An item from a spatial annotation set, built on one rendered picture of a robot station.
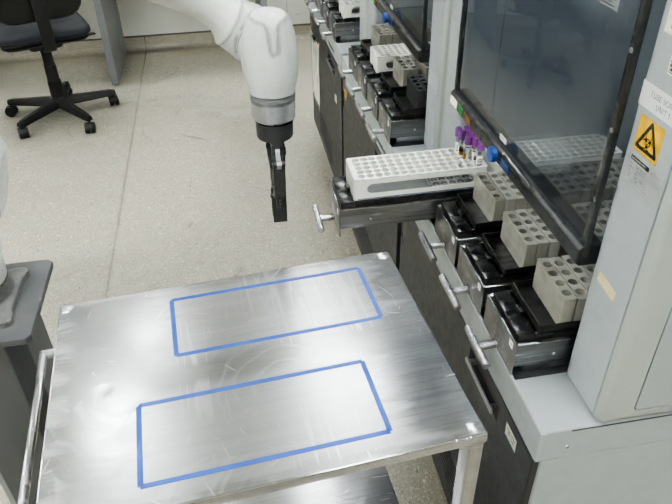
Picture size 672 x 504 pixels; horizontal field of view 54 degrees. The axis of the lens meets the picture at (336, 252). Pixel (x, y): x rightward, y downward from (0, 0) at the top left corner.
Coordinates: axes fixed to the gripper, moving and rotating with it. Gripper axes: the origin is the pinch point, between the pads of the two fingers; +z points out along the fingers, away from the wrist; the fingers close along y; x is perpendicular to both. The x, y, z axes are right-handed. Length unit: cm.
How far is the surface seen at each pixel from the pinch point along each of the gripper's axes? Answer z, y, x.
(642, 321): -16, -65, -43
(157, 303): -1.8, -31.8, 24.7
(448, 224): -1.6, -16.6, -33.1
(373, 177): -7.2, -4.5, -19.9
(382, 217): 1.6, -6.7, -21.7
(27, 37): 28, 223, 101
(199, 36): 72, 350, 21
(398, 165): -6.6, 0.8, -26.9
